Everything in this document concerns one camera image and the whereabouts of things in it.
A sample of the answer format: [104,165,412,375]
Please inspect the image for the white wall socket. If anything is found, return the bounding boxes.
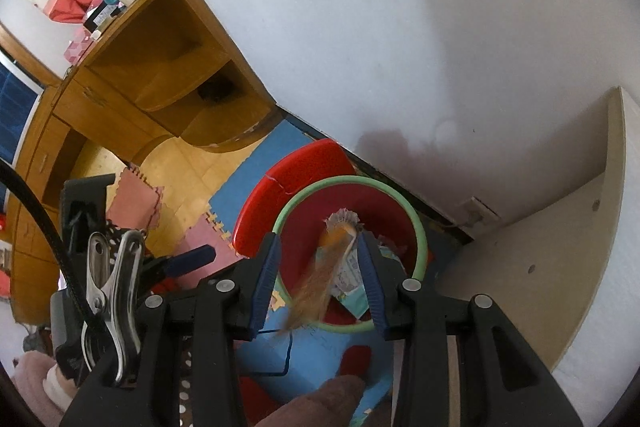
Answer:
[456,196,502,228]

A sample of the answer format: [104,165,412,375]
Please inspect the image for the thin black floor cable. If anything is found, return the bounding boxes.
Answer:
[239,329,297,378]

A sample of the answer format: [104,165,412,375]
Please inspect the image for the thick black cable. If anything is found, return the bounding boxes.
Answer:
[0,157,101,338]

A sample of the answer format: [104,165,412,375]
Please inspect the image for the wooden desk cabinet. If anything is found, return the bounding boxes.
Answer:
[10,0,277,324]

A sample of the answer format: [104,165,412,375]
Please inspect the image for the person's left forearm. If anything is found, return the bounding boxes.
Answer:
[12,351,81,425]

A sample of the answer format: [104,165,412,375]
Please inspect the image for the black box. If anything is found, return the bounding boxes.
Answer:
[82,2,123,32]

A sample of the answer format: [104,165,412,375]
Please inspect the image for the metal spring clip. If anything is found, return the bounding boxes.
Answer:
[82,229,147,389]

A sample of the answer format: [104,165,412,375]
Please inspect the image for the teal printed plastic packet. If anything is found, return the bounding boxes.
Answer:
[327,247,406,322]

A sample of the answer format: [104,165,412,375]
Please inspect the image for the orange snack wrapper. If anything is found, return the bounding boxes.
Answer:
[282,224,360,339]

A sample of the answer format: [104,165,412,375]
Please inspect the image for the red bin with green rim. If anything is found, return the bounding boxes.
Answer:
[271,175,429,334]

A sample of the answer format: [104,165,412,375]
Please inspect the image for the foam puzzle floor mat tiles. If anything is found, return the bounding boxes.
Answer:
[105,119,451,427]

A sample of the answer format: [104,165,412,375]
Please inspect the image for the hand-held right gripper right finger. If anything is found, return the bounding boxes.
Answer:
[357,231,583,427]

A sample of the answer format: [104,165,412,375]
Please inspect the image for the blue gridded panel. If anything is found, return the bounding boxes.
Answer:
[0,59,42,165]

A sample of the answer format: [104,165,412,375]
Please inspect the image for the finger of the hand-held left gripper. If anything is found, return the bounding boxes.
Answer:
[142,244,217,290]

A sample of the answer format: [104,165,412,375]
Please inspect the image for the pink checked box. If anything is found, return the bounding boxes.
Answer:
[63,27,97,66]

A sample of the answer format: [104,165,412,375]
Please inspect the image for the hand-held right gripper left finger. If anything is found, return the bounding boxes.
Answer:
[60,233,282,427]

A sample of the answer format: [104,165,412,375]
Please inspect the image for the red plastic stool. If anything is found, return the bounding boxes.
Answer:
[231,138,357,259]

